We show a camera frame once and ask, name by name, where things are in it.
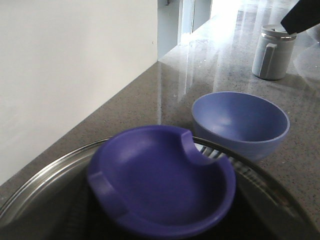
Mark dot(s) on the light blue bowl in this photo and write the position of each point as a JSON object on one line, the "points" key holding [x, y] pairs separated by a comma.
{"points": [[248, 125]]}

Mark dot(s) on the grey lidded mug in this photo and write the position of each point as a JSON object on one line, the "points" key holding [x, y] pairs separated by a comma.
{"points": [[273, 52]]}

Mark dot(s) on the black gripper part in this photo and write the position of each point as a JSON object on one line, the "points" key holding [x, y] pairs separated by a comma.
{"points": [[304, 15]]}

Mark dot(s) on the steel sink basin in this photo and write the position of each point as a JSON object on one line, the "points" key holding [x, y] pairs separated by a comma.
{"points": [[56, 204]]}

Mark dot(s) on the blue pot lid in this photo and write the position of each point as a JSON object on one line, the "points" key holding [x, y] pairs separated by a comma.
{"points": [[153, 182]]}

